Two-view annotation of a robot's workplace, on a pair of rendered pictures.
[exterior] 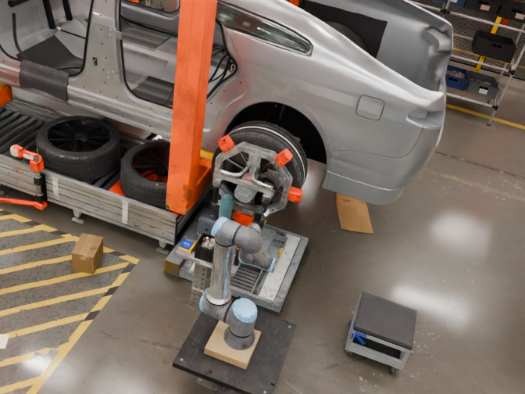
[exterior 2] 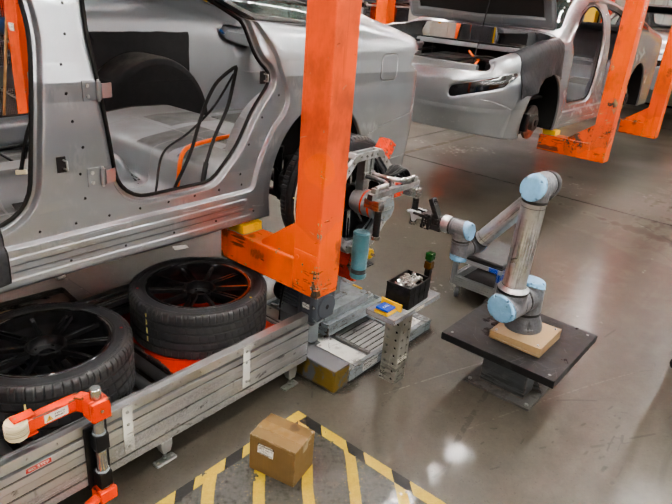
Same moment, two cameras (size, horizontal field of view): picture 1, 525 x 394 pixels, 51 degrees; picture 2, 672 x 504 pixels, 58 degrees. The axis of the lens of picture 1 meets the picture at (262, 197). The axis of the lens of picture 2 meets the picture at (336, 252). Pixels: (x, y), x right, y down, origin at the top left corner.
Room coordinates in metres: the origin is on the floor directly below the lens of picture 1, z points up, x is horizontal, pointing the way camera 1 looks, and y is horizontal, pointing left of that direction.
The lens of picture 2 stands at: (1.83, 2.89, 1.87)
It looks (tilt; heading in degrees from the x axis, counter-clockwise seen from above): 23 degrees down; 297
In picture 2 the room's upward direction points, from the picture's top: 5 degrees clockwise
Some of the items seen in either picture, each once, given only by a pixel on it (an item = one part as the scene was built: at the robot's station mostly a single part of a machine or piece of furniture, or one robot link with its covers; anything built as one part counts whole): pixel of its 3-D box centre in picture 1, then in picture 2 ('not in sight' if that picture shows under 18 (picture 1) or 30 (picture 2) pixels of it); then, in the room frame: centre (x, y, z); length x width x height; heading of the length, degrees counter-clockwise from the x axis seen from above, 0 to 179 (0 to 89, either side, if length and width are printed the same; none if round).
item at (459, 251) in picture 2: (248, 253); (460, 249); (2.57, 0.02, 0.69); 0.12 x 0.09 x 0.12; 71
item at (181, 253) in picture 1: (208, 256); (404, 303); (2.74, 0.27, 0.44); 0.43 x 0.17 x 0.03; 79
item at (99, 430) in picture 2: (38, 182); (99, 444); (3.30, 1.72, 0.30); 0.09 x 0.05 x 0.50; 79
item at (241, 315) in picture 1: (242, 316); (527, 294); (2.20, -0.02, 0.53); 0.17 x 0.15 x 0.18; 71
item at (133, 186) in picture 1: (162, 175); (199, 303); (3.60, 0.83, 0.39); 0.66 x 0.66 x 0.24
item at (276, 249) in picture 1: (251, 245); (332, 305); (3.28, 0.01, 0.13); 0.50 x 0.36 x 0.10; 79
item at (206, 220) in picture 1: (216, 220); (297, 303); (3.34, 0.32, 0.26); 0.42 x 0.18 x 0.35; 169
